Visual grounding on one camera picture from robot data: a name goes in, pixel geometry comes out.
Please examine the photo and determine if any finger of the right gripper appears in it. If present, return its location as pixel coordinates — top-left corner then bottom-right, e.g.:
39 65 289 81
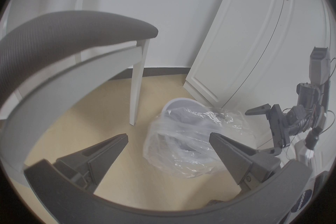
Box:
255 146 283 157
245 103 272 116

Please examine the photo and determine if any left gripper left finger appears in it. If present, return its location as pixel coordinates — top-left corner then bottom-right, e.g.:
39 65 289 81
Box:
56 134 129 193

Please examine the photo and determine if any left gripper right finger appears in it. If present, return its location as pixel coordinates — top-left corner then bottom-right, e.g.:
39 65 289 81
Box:
209 132 281 193

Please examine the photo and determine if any clear plastic bag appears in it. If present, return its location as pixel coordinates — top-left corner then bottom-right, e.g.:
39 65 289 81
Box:
143 106 259 179

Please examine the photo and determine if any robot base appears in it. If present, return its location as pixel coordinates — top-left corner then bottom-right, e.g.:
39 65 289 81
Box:
286 138 330 221

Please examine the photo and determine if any white trash bin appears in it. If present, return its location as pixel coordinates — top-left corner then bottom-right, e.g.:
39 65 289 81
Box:
159 98 221 176

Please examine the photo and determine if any white wardrobe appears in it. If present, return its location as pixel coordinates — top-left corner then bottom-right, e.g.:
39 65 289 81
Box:
183 0 336 155

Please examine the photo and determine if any grey cushioned white chair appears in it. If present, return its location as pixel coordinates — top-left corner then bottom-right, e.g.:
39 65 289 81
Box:
0 0 159 179

